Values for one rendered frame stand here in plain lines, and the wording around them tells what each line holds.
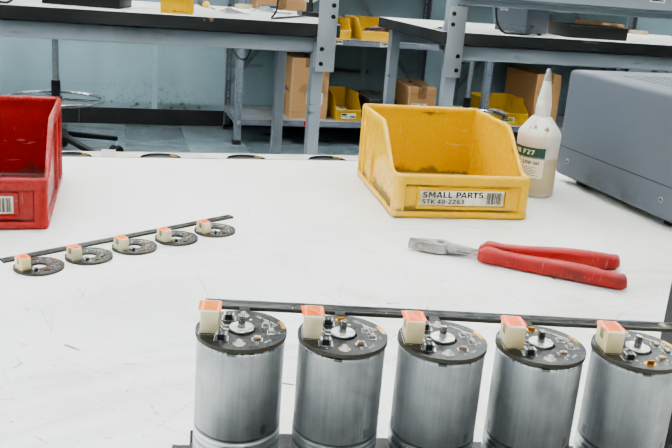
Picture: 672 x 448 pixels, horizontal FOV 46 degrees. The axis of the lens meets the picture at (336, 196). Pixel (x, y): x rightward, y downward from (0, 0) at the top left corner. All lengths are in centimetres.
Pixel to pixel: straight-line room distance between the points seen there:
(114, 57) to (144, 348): 430
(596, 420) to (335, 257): 25
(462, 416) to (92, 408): 14
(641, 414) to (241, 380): 11
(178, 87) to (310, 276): 425
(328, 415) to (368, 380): 1
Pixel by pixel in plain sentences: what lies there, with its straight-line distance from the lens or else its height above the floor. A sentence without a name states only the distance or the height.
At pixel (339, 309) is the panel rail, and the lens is 24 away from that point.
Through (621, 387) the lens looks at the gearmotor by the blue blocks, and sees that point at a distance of 24.
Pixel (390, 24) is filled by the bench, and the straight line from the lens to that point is 322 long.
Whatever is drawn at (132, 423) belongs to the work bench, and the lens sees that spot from 30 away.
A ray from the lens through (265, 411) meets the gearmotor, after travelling 23.
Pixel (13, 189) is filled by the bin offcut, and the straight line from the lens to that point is 49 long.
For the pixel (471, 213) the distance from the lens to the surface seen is 56.
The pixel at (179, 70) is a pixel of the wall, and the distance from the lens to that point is 465.
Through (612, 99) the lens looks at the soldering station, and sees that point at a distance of 66.
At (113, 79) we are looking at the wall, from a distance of 465.
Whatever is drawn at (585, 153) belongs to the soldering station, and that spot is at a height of 78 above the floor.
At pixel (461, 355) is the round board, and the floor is 81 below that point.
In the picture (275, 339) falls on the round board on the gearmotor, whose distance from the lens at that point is 22.
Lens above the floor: 91
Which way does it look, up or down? 16 degrees down
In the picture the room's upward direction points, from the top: 5 degrees clockwise
